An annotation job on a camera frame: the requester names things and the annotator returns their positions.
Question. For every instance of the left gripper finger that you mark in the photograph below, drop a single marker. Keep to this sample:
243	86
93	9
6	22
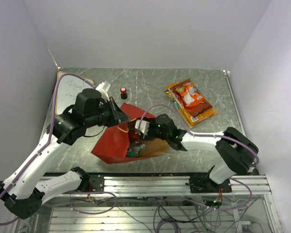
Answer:
123	121
118	113

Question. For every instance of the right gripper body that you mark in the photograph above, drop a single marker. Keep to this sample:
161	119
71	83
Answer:
153	132

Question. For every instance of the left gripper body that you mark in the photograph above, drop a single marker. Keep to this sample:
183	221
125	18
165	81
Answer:
105	114

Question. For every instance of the red paper bag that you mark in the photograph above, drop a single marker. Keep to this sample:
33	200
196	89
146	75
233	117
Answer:
112	146

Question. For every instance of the green white snack bag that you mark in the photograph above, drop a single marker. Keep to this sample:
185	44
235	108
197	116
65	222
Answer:
134	148

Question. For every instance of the brown teal chips bag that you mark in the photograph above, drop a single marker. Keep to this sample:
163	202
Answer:
188	118

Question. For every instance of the red doritos bag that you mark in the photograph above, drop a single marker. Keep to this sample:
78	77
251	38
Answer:
194	111

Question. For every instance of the orange white snack bag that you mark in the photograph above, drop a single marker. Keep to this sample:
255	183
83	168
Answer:
189	95

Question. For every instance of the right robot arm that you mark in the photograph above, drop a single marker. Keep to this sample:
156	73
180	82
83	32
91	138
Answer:
237	152

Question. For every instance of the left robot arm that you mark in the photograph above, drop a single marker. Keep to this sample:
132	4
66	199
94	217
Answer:
65	129

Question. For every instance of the red and black stamp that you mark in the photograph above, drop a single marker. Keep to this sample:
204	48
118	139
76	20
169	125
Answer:
123	94

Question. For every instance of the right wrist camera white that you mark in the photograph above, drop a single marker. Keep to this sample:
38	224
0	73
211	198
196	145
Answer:
142	126

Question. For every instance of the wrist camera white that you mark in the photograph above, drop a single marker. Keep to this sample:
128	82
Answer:
142	126
103	88

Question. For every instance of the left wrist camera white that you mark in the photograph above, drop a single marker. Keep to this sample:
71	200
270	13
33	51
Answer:
103	88

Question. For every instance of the white board with yellow frame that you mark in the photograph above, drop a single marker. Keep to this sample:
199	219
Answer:
68	89

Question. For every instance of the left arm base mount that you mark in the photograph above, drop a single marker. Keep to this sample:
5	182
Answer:
96	183

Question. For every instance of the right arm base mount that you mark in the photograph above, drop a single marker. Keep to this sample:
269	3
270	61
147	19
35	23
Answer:
201	183

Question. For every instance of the aluminium frame rail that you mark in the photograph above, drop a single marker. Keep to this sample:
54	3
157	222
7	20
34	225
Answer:
120	186

